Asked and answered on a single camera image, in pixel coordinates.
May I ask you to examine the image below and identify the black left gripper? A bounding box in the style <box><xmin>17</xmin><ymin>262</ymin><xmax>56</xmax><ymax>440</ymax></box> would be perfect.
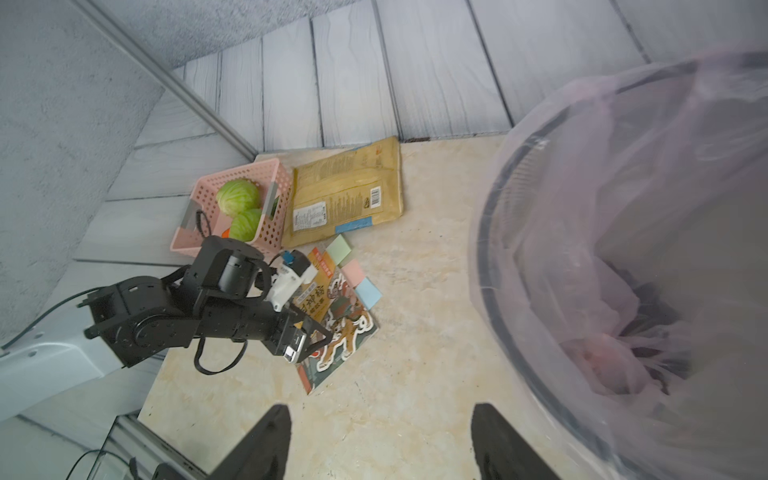
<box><xmin>262</xmin><ymin>312</ymin><xmax>333</xmax><ymax>364</ymax></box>

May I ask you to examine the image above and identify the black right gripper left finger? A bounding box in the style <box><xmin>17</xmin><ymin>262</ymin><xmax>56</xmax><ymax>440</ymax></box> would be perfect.
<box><xmin>207</xmin><ymin>404</ymin><xmax>292</xmax><ymax>480</ymax></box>

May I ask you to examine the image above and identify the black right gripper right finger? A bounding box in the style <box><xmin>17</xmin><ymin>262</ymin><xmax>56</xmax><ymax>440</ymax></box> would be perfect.
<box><xmin>471</xmin><ymin>403</ymin><xmax>559</xmax><ymax>480</ymax></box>

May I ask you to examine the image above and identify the illustrated children's story book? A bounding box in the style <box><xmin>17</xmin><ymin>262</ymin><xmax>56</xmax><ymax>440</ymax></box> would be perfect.
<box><xmin>292</xmin><ymin>248</ymin><xmax>378</xmax><ymax>394</ymax></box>

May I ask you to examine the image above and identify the green sticky note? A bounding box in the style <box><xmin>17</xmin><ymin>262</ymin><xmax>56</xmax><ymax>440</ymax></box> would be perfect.
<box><xmin>325</xmin><ymin>235</ymin><xmax>352</xmax><ymax>265</ymax></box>

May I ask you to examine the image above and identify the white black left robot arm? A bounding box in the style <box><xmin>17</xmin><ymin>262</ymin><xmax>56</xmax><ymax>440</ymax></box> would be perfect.
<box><xmin>1</xmin><ymin>236</ymin><xmax>332</xmax><ymax>419</ymax></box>

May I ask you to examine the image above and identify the blue sticky note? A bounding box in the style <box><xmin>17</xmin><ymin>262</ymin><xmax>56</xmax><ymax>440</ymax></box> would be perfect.
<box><xmin>355</xmin><ymin>278</ymin><xmax>382</xmax><ymax>310</ymax></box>

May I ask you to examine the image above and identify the pink sticky note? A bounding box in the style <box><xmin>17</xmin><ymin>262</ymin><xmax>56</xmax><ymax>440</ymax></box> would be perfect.
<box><xmin>342</xmin><ymin>259</ymin><xmax>367</xmax><ymax>288</ymax></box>

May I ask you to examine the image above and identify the small green cabbage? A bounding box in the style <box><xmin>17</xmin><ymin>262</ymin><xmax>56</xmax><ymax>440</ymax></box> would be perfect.
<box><xmin>229</xmin><ymin>208</ymin><xmax>262</xmax><ymax>242</ymax></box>

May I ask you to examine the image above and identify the large green cabbage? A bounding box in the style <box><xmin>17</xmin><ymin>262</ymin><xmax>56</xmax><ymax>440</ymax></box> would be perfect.
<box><xmin>216</xmin><ymin>178</ymin><xmax>261</xmax><ymax>218</ymax></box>

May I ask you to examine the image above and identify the pink perforated plastic basket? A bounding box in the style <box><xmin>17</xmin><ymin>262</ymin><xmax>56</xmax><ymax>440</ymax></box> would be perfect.
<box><xmin>170</xmin><ymin>158</ymin><xmax>293</xmax><ymax>258</ymax></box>

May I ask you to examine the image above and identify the black mesh trash bin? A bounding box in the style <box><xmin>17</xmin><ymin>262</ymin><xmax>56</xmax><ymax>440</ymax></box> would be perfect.
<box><xmin>473</xmin><ymin>50</ymin><xmax>768</xmax><ymax>480</ymax></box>

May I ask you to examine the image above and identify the pink plastic bin liner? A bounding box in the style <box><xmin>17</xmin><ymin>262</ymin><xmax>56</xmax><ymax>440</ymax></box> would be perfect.
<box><xmin>467</xmin><ymin>41</ymin><xmax>768</xmax><ymax>480</ymax></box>

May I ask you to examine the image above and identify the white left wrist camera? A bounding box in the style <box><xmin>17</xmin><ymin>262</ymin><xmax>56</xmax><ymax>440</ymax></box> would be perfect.
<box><xmin>266</xmin><ymin>250</ymin><xmax>318</xmax><ymax>312</ymax></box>

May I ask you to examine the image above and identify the aluminium frame post left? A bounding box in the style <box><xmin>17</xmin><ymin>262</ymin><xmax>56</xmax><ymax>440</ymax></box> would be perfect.
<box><xmin>71</xmin><ymin>0</ymin><xmax>258</xmax><ymax>160</ymax></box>

